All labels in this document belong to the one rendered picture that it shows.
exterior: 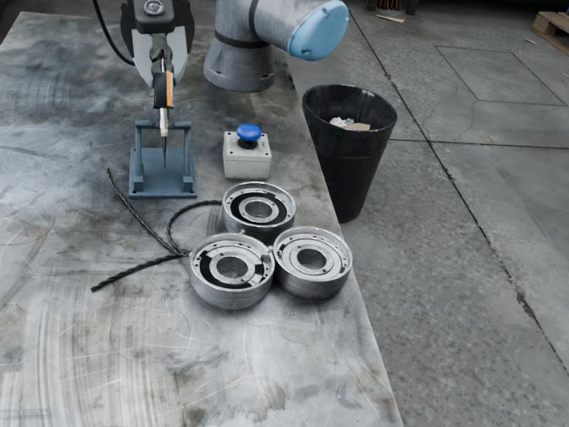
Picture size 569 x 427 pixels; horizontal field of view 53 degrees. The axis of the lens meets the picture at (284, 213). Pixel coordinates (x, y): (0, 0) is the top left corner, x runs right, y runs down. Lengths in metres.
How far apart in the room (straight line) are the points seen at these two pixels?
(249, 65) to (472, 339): 1.17
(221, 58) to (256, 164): 0.34
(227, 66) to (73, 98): 0.30
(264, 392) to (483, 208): 1.96
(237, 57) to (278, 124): 0.17
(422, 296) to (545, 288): 0.48
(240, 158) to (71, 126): 0.31
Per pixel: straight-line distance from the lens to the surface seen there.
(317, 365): 0.68
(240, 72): 1.17
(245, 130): 0.90
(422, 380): 1.76
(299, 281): 0.71
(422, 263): 2.11
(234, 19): 1.14
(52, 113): 1.08
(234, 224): 0.78
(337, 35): 1.09
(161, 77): 0.83
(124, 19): 0.81
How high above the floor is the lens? 1.33
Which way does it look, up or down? 38 degrees down
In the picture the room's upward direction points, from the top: 10 degrees clockwise
